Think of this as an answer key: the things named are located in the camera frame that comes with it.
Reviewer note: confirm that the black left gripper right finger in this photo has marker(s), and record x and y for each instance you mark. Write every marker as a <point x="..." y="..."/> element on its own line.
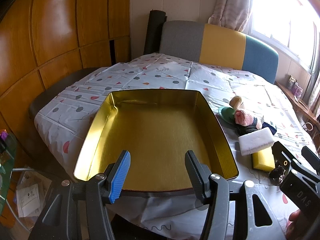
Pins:
<point x="199" y="176"/>

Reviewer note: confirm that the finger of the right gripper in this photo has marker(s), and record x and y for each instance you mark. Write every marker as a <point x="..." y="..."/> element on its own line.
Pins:
<point x="312" y="159"/>

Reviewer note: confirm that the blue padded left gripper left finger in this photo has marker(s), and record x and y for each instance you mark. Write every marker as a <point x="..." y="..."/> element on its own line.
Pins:
<point x="118" y="175"/>

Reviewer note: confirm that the yellow sponge block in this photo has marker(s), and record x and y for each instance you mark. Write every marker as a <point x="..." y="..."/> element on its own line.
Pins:
<point x="263" y="160"/>

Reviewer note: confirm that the blue tissue pack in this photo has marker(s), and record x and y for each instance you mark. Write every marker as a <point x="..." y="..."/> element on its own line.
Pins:
<point x="272" y="129"/>

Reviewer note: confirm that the white sponge block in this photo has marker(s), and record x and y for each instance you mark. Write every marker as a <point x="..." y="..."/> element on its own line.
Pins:
<point x="256" y="141"/>

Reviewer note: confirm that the green silicone travel bottle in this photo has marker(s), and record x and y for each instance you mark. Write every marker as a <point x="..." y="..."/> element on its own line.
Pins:
<point x="227" y="114"/>

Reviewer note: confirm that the pink fluffy sock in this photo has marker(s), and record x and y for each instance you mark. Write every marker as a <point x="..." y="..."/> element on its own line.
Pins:
<point x="243" y="118"/>

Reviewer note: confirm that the beige bandage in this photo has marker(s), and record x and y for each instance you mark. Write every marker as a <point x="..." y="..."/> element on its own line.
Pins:
<point x="237" y="103"/>

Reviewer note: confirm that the person right hand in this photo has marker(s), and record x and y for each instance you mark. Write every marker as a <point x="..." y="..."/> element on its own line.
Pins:
<point x="292" y="230"/>

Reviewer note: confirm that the gold metal tin box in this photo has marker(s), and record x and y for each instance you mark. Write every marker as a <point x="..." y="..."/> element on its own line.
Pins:
<point x="157" y="127"/>

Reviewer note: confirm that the wooden side shelf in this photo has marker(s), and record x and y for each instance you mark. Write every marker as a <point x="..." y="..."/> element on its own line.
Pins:
<point x="299" y="105"/>

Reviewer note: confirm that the purple box on shelf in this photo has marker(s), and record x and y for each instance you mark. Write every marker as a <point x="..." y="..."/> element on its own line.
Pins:
<point x="294" y="87"/>

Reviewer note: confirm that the patterned white tablecloth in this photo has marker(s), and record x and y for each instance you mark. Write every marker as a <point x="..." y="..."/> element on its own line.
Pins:
<point x="64" y="122"/>

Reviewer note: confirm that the papers on floor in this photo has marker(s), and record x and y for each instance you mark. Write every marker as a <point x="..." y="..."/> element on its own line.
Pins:
<point x="31" y="194"/>

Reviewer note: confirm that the grey yellow blue sofa backrest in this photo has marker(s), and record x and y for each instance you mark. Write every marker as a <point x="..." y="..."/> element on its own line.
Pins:
<point x="214" y="45"/>

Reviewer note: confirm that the black rolled mat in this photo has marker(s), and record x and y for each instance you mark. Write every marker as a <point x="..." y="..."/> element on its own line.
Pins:
<point x="154" y="31"/>

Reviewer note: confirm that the patterned window curtain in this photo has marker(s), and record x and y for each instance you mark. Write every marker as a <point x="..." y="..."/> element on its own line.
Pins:
<point x="231" y="14"/>

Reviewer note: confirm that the wooden wall cabinet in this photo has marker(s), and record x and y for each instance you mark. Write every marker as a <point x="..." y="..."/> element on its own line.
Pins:
<point x="43" y="41"/>

